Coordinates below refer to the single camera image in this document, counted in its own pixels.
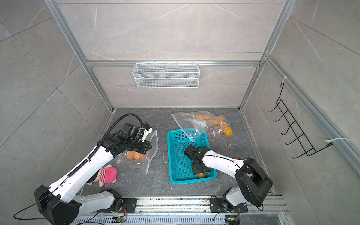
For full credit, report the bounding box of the clear plastic bag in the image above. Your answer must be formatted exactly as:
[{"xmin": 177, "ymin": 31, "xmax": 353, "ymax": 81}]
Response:
[
  {"xmin": 171, "ymin": 111, "xmax": 226, "ymax": 143},
  {"xmin": 115, "ymin": 129, "xmax": 158, "ymax": 174}
]

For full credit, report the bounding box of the clear pink-dotted zipper bag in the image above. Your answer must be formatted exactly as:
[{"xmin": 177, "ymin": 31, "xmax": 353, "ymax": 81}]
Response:
[{"xmin": 206, "ymin": 115, "xmax": 234, "ymax": 137}]

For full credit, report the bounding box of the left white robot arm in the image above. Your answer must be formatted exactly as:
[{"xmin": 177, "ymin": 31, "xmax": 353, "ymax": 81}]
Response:
[{"xmin": 34, "ymin": 123, "xmax": 158, "ymax": 225}]

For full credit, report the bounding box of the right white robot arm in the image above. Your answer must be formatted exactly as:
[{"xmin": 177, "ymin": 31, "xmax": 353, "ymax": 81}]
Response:
[{"xmin": 184, "ymin": 143, "xmax": 273, "ymax": 212}]

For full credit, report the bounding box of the teal plastic basket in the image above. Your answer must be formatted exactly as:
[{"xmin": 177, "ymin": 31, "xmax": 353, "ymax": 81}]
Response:
[{"xmin": 167, "ymin": 128, "xmax": 217, "ymax": 184}]

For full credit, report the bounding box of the pink plush pig toy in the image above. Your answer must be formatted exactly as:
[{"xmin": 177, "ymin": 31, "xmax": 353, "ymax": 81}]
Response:
[{"xmin": 86, "ymin": 165, "xmax": 117, "ymax": 187}]

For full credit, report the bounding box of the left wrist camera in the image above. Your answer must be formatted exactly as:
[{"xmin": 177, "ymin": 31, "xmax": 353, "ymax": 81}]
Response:
[{"xmin": 141, "ymin": 123, "xmax": 153, "ymax": 142}]

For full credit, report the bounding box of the black corrugated cable conduit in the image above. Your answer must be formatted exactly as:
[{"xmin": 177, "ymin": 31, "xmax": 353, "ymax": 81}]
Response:
[{"xmin": 67, "ymin": 113, "xmax": 144, "ymax": 178}]

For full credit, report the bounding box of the white wire mesh shelf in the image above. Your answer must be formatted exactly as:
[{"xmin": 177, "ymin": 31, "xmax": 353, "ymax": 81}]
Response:
[{"xmin": 132, "ymin": 62, "xmax": 201, "ymax": 89}]

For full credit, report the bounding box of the metal base rail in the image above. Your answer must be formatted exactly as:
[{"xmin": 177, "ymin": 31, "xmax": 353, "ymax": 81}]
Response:
[{"xmin": 73, "ymin": 196, "xmax": 294, "ymax": 225}]

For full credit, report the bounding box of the black wire hook rack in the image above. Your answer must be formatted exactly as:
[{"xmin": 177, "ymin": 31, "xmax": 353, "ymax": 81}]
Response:
[{"xmin": 268, "ymin": 83, "xmax": 333, "ymax": 159}]

